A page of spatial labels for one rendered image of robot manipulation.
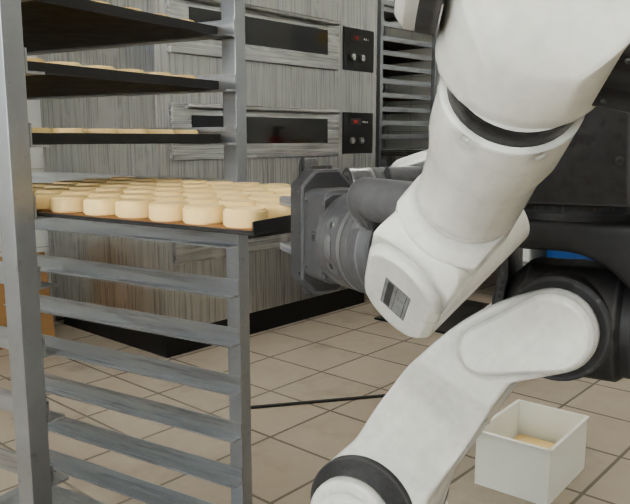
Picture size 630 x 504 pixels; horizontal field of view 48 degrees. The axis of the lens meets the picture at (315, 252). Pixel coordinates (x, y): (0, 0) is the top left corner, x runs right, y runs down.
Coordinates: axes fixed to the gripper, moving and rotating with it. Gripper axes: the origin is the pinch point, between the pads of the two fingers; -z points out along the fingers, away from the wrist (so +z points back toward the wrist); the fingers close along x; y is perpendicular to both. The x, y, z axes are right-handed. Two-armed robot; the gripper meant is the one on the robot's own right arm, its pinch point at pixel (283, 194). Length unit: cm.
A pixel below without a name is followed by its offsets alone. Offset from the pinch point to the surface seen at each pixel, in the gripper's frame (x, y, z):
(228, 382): -35.5, -8.7, -8.7
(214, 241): -9.3, -10.7, -10.6
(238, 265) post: -13.3, -7.3, -6.8
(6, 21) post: 23, 24, -38
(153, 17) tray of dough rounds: 27.3, 2.2, -20.6
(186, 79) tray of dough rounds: 18.6, -2.8, -15.5
